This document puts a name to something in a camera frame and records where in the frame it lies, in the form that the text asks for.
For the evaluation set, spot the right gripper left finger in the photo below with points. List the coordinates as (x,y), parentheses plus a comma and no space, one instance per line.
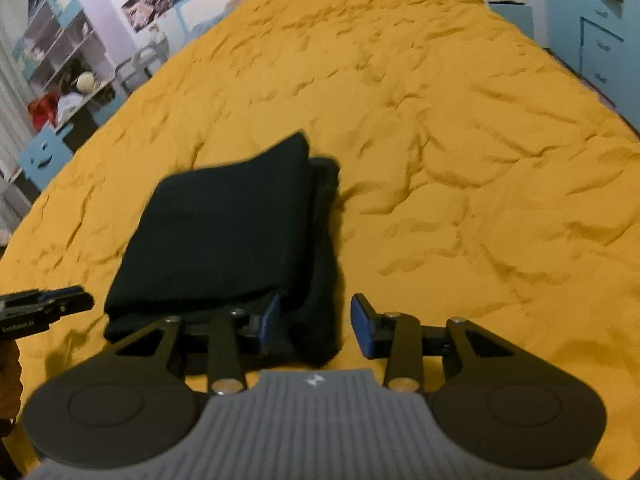
(237,337)

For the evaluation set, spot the person left hand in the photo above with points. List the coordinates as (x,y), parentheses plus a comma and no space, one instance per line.
(10,380)

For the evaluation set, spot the grey rolling cart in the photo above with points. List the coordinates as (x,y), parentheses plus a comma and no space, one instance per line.
(132,73)

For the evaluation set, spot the blue wardrobe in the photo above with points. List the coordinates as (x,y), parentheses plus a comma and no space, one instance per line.
(599,40)

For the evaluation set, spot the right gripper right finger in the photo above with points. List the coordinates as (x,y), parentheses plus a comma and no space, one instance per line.
(394,337)

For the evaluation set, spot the mustard yellow bedspread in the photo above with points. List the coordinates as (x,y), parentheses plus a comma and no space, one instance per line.
(478,177)

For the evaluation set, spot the white wall bookshelf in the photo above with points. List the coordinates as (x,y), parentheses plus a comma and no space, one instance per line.
(59,44)

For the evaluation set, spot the black pants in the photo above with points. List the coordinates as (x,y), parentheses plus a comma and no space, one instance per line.
(253,236)

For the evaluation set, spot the cluttered desk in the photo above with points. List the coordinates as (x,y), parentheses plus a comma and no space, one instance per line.
(77,113)

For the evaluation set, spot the blue smiley chair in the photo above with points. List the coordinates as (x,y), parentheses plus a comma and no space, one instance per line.
(46,156)

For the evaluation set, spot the blue nightstand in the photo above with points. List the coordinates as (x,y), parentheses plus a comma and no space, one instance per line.
(517,12)

